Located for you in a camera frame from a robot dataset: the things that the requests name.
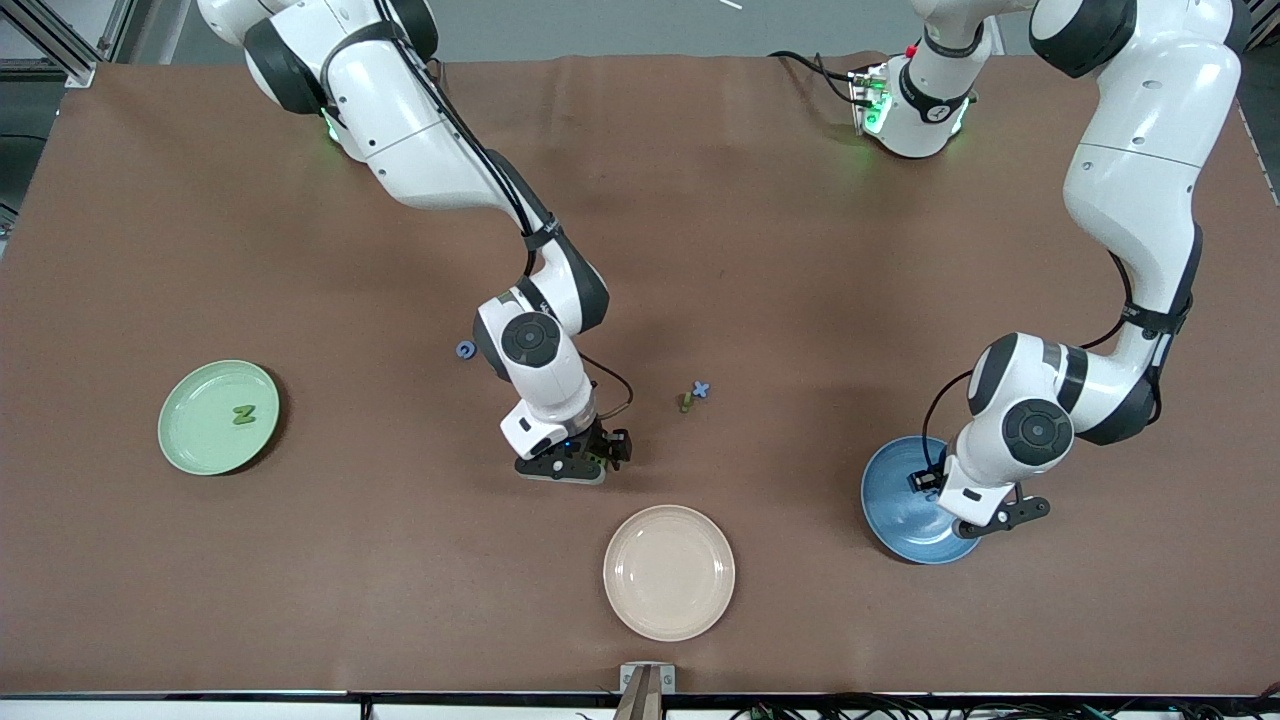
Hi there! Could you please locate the grey metal mount bracket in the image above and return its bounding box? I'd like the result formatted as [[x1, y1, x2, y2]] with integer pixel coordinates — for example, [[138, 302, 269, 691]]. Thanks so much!
[[612, 662, 677, 720]]

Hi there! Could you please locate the green plate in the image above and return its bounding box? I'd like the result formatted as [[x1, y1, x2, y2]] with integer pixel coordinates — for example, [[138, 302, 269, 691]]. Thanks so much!
[[158, 360, 281, 477]]

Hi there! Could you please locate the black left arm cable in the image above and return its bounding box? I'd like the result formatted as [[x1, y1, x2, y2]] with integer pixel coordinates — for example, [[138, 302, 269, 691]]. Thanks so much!
[[920, 250, 1136, 476]]

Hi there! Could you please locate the brown table cover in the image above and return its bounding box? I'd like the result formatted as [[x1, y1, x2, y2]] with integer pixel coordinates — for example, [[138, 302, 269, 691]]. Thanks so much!
[[0, 50, 1280, 698]]

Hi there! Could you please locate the aluminium frame profile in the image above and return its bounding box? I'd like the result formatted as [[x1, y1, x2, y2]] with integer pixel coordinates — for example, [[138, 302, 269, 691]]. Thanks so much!
[[0, 0, 136, 86]]

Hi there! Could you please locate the cream plate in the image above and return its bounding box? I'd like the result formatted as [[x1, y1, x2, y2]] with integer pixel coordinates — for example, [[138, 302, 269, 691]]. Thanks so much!
[[603, 505, 737, 643]]

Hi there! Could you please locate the blue plate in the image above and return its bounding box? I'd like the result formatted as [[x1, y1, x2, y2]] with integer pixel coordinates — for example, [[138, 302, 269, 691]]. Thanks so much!
[[861, 436, 986, 566]]

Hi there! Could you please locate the black base cable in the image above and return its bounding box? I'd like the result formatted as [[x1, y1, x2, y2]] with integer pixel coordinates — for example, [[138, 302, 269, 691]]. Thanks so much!
[[768, 50, 861, 106]]

